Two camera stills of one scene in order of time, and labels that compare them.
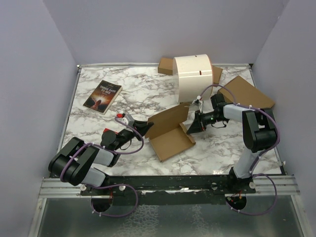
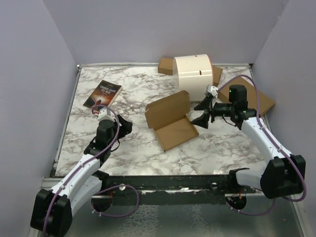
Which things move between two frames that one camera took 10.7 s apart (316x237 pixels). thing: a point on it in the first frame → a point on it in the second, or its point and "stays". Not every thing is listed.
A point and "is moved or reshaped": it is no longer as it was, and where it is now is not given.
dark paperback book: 103,97 stays
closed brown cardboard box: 245,93 stays
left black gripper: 142,127 → 125,128
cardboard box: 169,132 is moved or reshaped
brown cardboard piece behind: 217,72 stays
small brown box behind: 165,66 stays
